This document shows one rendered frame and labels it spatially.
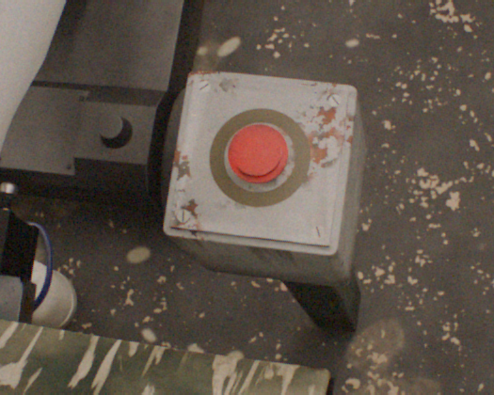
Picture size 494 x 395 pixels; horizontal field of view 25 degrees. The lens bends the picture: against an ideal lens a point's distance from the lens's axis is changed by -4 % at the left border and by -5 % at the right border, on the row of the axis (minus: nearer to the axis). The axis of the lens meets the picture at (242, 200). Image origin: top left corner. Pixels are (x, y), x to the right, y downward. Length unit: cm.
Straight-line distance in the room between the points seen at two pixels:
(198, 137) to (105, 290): 98
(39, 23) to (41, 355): 59
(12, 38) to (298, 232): 49
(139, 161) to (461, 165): 49
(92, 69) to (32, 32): 135
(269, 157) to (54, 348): 24
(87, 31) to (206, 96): 89
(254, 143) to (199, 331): 97
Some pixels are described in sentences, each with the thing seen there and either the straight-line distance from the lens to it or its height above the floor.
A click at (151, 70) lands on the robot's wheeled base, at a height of 17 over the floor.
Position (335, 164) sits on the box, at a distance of 78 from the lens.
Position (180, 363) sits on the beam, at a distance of 87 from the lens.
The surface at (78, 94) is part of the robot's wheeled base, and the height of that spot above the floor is 19.
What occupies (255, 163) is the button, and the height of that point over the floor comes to 95.
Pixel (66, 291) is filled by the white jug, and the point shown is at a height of 6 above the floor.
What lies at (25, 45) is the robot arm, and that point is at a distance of 31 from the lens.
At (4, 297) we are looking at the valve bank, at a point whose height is 74.
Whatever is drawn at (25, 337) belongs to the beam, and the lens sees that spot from 90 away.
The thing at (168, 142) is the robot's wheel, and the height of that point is 20.
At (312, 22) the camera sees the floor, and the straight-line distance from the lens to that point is 181.
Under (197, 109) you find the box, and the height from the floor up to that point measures 93.
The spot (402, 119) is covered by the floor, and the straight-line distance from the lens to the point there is 175.
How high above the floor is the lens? 169
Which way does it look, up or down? 76 degrees down
